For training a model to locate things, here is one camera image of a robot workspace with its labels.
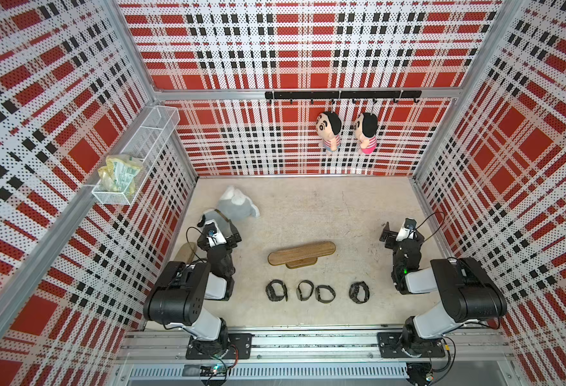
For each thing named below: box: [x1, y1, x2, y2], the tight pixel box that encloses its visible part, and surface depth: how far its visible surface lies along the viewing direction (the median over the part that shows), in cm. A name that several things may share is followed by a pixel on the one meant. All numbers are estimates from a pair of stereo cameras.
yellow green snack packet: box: [97, 154, 143, 194], surface depth 64 cm
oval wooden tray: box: [173, 242, 197, 264], surface depth 94 cm
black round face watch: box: [315, 284, 337, 304], surface depth 85 cm
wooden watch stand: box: [267, 241, 337, 269], surface depth 88 cm
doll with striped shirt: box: [315, 110, 342, 152], surface depth 95 cm
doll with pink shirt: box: [353, 112, 379, 155], surface depth 97 cm
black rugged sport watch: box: [348, 280, 370, 304], surface depth 85 cm
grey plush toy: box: [201, 185, 261, 236], surface depth 101 cm
